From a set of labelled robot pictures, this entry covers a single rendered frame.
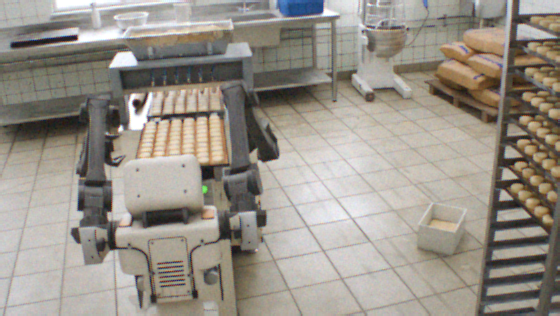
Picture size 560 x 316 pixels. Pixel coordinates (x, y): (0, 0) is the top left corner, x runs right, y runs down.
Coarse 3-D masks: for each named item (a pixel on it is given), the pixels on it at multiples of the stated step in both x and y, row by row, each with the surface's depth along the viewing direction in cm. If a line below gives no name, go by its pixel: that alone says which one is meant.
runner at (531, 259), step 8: (520, 256) 235; (528, 256) 236; (536, 256) 236; (544, 256) 236; (488, 264) 235; (496, 264) 235; (504, 264) 235; (512, 264) 235; (520, 264) 235; (528, 264) 234
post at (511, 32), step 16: (512, 0) 194; (512, 32) 198; (512, 64) 203; (512, 80) 205; (496, 144) 217; (496, 160) 218; (496, 176) 220; (496, 192) 223; (480, 272) 240; (480, 288) 241; (480, 304) 243
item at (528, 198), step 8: (520, 184) 217; (512, 192) 216; (520, 192) 211; (528, 192) 211; (520, 200) 210; (528, 200) 205; (536, 200) 205; (528, 208) 204; (536, 208) 200; (544, 208) 199; (536, 216) 199; (544, 216) 194; (544, 224) 193
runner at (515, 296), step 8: (480, 296) 241; (488, 296) 242; (496, 296) 242; (504, 296) 243; (512, 296) 243; (520, 296) 243; (528, 296) 243; (536, 296) 243; (552, 296) 242; (488, 304) 240
